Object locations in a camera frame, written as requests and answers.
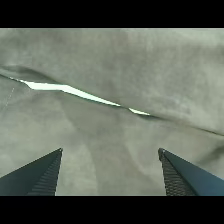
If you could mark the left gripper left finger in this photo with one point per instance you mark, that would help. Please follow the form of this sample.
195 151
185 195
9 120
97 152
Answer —
36 176

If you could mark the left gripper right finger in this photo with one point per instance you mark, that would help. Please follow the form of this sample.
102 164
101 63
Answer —
186 176

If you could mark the grey-green sweatshirt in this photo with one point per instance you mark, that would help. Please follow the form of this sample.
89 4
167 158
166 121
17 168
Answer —
133 66

